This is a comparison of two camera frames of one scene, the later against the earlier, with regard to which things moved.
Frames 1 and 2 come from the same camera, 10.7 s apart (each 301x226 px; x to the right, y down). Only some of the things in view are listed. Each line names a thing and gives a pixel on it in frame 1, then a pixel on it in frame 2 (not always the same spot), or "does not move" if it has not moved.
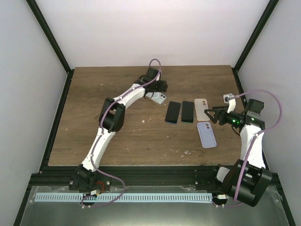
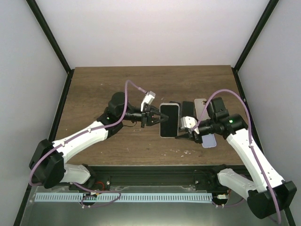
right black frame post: [269, 10] does not move
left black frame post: [55, 43] does not move
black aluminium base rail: [138, 176] does not move
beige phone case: [201, 105] does not move
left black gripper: [161, 86] → [147, 117]
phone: [158, 97] → [170, 128]
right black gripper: [218, 113] → [191, 135]
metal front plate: [270, 212] does not move
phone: [206, 134] does not move
